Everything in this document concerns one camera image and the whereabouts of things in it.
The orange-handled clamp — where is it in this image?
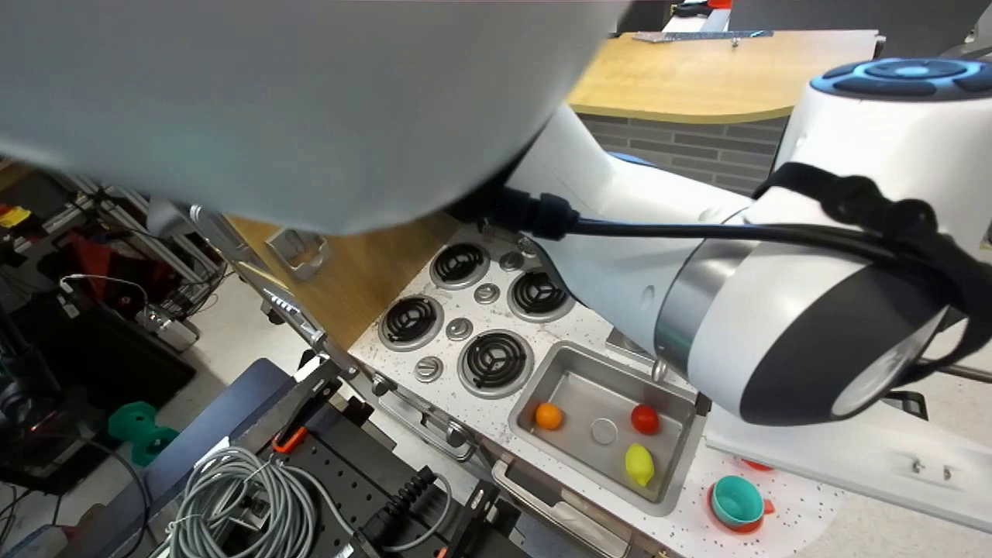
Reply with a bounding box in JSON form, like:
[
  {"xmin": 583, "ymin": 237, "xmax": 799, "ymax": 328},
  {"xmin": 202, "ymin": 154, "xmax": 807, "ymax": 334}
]
[{"xmin": 270, "ymin": 424, "xmax": 314, "ymax": 458}]

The orange toy fruit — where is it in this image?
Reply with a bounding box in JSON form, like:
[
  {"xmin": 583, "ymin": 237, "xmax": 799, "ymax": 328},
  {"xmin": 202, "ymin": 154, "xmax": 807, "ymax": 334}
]
[{"xmin": 530, "ymin": 400, "xmax": 566, "ymax": 433}]

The aluminium extrusion frame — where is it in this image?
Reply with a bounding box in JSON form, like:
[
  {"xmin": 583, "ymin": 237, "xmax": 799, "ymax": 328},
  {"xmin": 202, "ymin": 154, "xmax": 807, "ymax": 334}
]
[{"xmin": 0, "ymin": 166, "xmax": 230, "ymax": 346}]

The metal toy sink basin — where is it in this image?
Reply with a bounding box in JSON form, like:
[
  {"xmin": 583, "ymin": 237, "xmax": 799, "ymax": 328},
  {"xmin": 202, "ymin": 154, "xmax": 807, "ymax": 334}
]
[{"xmin": 507, "ymin": 342, "xmax": 713, "ymax": 517}]

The orange plastic mug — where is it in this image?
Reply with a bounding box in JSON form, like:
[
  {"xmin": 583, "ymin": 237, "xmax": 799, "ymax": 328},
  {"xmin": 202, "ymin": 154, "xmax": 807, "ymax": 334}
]
[{"xmin": 703, "ymin": 475, "xmax": 779, "ymax": 538}]

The dark blue board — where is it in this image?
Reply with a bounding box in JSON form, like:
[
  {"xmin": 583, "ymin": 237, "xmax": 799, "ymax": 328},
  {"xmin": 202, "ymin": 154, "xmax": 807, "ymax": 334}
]
[{"xmin": 143, "ymin": 356, "xmax": 297, "ymax": 510}]

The green dumbbell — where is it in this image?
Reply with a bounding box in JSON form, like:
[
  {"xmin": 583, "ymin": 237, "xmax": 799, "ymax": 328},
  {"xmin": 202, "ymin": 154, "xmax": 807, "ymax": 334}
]
[{"xmin": 104, "ymin": 400, "xmax": 178, "ymax": 467}]

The light blue plastic cup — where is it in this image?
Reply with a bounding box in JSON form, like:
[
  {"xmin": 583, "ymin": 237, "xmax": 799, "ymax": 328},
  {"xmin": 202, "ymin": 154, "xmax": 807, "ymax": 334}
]
[{"xmin": 708, "ymin": 475, "xmax": 769, "ymax": 527}]

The yellow-green toy lemon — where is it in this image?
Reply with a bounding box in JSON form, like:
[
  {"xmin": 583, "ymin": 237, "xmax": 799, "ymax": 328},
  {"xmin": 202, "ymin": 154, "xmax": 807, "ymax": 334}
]
[{"xmin": 622, "ymin": 443, "xmax": 661, "ymax": 492}]

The black perforated breadboard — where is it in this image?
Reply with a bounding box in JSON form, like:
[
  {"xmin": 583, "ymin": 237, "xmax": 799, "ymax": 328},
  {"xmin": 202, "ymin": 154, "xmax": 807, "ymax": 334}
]
[{"xmin": 230, "ymin": 400, "xmax": 507, "ymax": 558}]

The black coil stove burner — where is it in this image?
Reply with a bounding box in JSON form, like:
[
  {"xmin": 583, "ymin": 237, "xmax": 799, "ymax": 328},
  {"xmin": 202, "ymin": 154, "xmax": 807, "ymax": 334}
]
[
  {"xmin": 506, "ymin": 267, "xmax": 577, "ymax": 327},
  {"xmin": 454, "ymin": 328, "xmax": 538, "ymax": 400},
  {"xmin": 376, "ymin": 292, "xmax": 447, "ymax": 353},
  {"xmin": 427, "ymin": 240, "xmax": 491, "ymax": 292}
]

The grey toy switch plate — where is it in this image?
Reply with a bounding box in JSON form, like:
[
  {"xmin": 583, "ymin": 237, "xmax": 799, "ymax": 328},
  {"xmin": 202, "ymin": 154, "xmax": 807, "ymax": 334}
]
[{"xmin": 263, "ymin": 227, "xmax": 327, "ymax": 272}]

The silver jointed metal rod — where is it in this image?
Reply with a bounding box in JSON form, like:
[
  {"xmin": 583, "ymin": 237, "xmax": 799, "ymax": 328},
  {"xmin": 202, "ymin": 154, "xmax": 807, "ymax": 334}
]
[{"xmin": 143, "ymin": 199, "xmax": 499, "ymax": 461}]

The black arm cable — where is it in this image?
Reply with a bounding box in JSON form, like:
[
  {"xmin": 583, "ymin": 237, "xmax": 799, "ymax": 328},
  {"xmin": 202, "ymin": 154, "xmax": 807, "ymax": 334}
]
[{"xmin": 482, "ymin": 157, "xmax": 992, "ymax": 391}]

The grey coiled cable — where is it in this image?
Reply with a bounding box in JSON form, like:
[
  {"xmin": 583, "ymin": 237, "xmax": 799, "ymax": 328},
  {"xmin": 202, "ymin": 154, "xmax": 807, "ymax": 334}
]
[{"xmin": 151, "ymin": 448, "xmax": 320, "ymax": 558}]

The wooden toy kitchen unit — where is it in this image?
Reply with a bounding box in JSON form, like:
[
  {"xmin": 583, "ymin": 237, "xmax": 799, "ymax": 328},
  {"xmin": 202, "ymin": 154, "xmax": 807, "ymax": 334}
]
[{"xmin": 219, "ymin": 28, "xmax": 885, "ymax": 558}]

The black equipment box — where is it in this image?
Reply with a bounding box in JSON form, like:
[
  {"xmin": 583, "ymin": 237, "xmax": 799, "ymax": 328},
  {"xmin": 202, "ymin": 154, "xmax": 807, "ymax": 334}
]
[{"xmin": 0, "ymin": 298, "xmax": 198, "ymax": 489}]

